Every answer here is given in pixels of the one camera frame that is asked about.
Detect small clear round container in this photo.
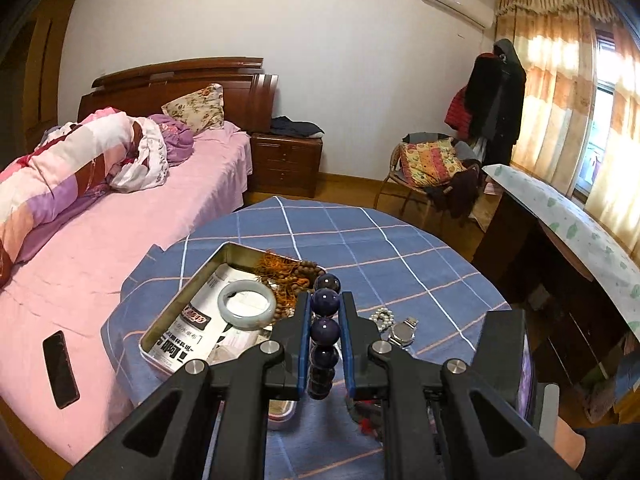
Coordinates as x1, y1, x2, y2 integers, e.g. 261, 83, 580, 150
267, 399, 297, 432

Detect white air conditioner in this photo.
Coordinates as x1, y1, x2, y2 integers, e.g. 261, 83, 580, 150
419, 0, 496, 30

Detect dark brown garment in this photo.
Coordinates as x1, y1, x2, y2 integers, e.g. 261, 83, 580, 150
425, 165, 482, 219

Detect pink patchwork quilt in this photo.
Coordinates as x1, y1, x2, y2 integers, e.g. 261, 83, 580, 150
0, 107, 171, 287

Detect rattan chair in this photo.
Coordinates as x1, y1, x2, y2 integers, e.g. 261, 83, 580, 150
374, 132, 482, 231

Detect black smartphone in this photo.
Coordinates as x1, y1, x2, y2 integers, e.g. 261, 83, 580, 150
42, 330, 81, 410

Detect window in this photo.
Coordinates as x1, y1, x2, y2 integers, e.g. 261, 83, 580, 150
576, 30, 617, 197

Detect brown wooden wardrobe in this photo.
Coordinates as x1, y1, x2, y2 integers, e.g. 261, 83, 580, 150
19, 0, 82, 152

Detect floral pillow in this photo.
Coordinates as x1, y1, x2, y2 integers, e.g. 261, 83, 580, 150
161, 83, 226, 136

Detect white green patterned desk cover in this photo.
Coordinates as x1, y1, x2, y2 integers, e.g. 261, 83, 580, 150
482, 162, 640, 334

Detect printed paper sheet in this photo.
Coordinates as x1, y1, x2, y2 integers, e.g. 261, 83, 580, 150
164, 264, 282, 374

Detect wooden bed pink sheet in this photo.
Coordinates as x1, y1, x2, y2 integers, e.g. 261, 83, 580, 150
0, 56, 279, 467

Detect silver wristwatch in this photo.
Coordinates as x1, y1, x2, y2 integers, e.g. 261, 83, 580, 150
387, 316, 420, 349

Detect purple cloth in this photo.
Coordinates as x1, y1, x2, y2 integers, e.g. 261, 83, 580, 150
147, 112, 197, 164

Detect purple bead bracelet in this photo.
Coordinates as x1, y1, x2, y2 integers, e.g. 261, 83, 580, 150
306, 272, 344, 401

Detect dark folded clothes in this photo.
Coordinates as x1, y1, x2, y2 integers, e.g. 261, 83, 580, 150
270, 115, 326, 140

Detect wooden prayer beads orange tassel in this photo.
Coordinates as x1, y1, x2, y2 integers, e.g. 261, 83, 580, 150
252, 251, 327, 319

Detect dark wooden desk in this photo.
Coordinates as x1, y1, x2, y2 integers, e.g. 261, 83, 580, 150
472, 187, 632, 387

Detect pale jade bangle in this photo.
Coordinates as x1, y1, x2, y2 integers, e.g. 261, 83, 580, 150
217, 280, 277, 331

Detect red tassel ornament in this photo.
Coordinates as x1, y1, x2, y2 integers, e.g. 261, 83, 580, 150
350, 400, 384, 442

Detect orange cream curtain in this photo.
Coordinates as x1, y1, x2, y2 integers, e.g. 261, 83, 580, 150
495, 0, 640, 267

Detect patterned orange cushion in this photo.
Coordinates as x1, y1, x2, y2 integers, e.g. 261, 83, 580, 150
400, 139, 467, 189

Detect metal tin box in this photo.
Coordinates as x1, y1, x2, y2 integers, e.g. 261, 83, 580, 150
139, 241, 330, 381

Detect red hanging garment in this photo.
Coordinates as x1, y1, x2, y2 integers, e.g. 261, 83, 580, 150
445, 86, 474, 137

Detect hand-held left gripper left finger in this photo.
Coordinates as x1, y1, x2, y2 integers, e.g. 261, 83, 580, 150
65, 291, 311, 480

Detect white pearl necklace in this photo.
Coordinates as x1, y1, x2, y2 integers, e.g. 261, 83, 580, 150
370, 308, 397, 332

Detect black hanging coat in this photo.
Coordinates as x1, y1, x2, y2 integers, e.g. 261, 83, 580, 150
467, 38, 527, 167

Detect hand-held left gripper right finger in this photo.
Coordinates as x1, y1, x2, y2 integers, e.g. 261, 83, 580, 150
340, 291, 581, 480

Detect wooden nightstand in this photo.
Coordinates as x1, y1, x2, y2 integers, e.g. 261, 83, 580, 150
248, 131, 324, 199

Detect blue plaid tablecloth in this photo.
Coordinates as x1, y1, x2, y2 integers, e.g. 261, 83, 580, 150
100, 195, 512, 480

